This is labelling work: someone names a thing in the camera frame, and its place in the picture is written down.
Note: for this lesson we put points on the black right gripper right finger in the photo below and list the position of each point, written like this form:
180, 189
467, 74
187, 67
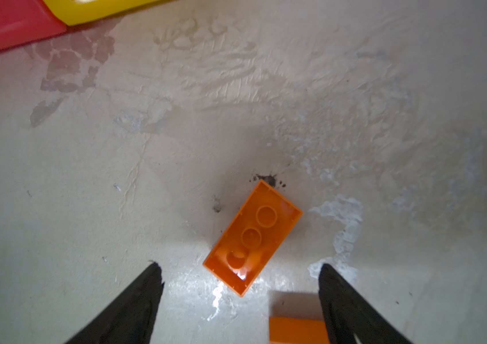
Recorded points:
348, 317

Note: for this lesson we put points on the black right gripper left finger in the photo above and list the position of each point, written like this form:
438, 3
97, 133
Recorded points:
130, 318

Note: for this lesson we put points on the orange lego brick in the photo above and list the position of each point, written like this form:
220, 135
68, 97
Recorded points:
297, 331
252, 238

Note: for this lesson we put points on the right yellow plastic bin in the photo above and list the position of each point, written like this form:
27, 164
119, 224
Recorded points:
74, 12

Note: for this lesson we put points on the red plastic bin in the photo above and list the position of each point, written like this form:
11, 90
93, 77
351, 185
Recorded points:
26, 21

